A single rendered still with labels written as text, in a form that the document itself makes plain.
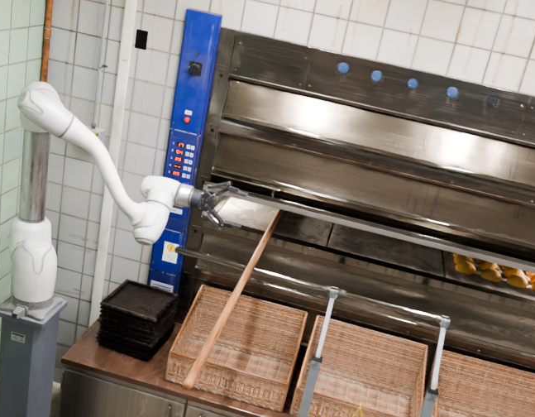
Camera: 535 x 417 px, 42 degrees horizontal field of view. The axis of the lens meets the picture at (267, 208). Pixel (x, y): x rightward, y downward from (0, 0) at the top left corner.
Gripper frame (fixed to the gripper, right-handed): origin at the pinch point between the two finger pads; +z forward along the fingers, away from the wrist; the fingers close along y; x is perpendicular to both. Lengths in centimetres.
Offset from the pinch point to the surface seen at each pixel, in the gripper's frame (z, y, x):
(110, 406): -43, 110, -1
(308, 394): 44, 70, 5
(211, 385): 1, 87, -6
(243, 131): -16, -17, -55
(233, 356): 3, 90, -38
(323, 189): 27, 1, -53
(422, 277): 81, 32, -55
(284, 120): 3, -27, -54
